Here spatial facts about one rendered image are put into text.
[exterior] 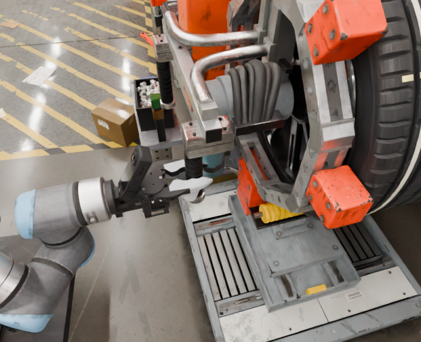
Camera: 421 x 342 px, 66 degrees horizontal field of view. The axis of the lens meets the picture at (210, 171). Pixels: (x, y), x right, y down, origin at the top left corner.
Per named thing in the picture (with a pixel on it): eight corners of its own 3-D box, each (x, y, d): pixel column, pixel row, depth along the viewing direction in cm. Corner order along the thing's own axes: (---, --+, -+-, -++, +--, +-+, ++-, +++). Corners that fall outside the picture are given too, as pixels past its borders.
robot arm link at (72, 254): (43, 274, 73) (19, 248, 64) (70, 231, 81) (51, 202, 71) (81, 283, 72) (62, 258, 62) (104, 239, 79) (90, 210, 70)
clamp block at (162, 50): (192, 58, 83) (192, 38, 79) (157, 63, 81) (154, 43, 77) (188, 48, 86) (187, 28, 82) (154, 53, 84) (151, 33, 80)
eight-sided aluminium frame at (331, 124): (306, 242, 84) (399, 47, 43) (283, 248, 83) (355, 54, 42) (239, 112, 118) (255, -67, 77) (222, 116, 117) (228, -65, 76)
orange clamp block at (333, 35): (353, 60, 54) (391, 31, 45) (310, 66, 53) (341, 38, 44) (343, 20, 55) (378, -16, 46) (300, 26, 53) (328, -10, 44)
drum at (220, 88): (289, 134, 82) (301, 87, 71) (208, 150, 78) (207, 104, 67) (268, 101, 90) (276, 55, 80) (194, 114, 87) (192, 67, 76)
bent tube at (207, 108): (306, 103, 58) (321, 48, 50) (202, 122, 55) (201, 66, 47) (268, 53, 69) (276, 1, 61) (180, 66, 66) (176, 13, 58)
